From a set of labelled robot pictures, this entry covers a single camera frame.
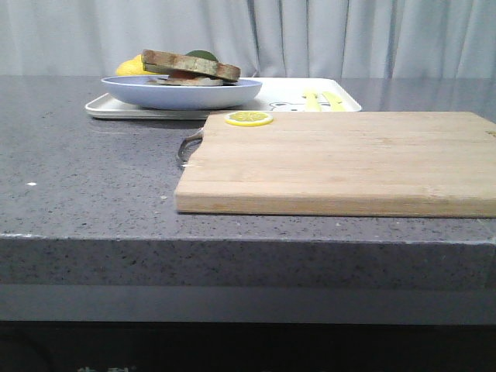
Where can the fried egg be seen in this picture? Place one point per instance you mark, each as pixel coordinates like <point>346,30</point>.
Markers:
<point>182,75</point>

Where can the wooden cutting board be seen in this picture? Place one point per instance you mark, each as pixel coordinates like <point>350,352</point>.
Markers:
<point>406,164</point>

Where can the yellow plastic knife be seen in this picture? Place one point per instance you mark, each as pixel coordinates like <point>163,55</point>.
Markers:
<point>335,101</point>

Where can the blue round plate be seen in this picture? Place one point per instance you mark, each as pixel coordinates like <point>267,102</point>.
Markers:
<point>143,91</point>

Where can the lemon slice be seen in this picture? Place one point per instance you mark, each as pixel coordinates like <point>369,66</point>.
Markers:
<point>248,118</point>

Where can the bread slice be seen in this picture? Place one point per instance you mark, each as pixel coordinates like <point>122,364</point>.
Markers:
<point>162,81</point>
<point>165,62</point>

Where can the front yellow lemon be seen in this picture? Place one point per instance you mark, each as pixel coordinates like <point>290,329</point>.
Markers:
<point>132,67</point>

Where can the green lime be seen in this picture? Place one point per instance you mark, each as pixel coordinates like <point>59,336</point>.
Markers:
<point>202,56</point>

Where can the white bear tray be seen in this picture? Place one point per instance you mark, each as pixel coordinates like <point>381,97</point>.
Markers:
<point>276,94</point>

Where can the grey curtain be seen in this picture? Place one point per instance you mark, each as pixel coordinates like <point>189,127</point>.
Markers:
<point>323,39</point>

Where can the yellow plastic fork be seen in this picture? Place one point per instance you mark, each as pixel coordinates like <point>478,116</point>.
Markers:
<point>311,100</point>

